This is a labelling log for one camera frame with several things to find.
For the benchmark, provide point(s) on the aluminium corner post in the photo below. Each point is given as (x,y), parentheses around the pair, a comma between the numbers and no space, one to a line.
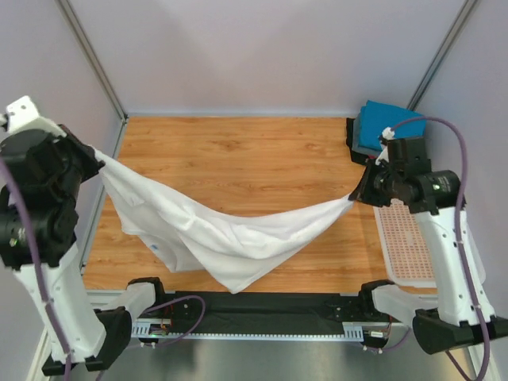
(460,21)
(71,17)

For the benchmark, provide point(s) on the white t-shirt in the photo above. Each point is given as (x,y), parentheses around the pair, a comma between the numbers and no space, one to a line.
(188,236)

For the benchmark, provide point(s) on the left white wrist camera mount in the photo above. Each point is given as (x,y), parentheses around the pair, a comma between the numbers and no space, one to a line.
(23,115)

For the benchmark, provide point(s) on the left aluminium corner post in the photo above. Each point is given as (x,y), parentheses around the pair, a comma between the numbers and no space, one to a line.
(71,17)

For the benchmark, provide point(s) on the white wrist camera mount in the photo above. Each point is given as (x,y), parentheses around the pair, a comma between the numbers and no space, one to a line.
(386,136)
(23,115)

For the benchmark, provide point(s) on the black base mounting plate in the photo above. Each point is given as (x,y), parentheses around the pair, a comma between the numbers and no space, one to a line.
(266,313)

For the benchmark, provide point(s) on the white plastic perforated basket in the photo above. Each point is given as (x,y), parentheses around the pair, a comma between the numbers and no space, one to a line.
(420,250)

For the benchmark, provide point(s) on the folded black t-shirt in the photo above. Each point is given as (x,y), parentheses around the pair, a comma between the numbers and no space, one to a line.
(356,157)

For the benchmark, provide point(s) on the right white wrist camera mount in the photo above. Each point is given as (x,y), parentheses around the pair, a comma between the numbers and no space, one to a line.
(386,136)

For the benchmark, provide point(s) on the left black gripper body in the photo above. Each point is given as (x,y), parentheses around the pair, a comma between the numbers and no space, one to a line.
(80,161)

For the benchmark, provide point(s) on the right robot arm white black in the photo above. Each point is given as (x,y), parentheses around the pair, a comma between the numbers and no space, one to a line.
(455,319)

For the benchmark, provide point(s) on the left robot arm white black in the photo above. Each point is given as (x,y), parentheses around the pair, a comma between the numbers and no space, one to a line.
(39,245)

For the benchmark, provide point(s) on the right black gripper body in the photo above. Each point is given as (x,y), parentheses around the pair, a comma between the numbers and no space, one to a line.
(376,184)

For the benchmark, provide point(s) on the right aluminium corner post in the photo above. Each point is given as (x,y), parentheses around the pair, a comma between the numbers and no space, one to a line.
(460,21)

